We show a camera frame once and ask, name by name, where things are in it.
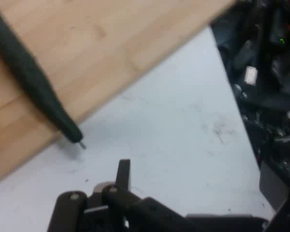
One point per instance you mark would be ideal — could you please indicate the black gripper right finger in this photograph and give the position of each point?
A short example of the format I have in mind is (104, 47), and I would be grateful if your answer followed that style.
(286, 215)

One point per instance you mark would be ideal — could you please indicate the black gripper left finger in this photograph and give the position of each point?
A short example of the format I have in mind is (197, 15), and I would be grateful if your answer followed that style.
(116, 207)

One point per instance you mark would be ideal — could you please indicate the dark green cucumber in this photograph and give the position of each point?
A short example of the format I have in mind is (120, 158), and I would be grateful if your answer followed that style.
(31, 75)

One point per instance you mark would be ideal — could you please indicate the black equipment clutter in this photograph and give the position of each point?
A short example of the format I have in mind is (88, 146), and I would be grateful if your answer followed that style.
(268, 101)

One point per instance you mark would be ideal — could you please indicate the small white connector tag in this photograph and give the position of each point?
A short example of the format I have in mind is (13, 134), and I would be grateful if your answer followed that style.
(250, 75)

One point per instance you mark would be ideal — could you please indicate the light wooden cutting board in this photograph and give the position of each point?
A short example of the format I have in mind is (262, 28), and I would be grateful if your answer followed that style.
(99, 48)

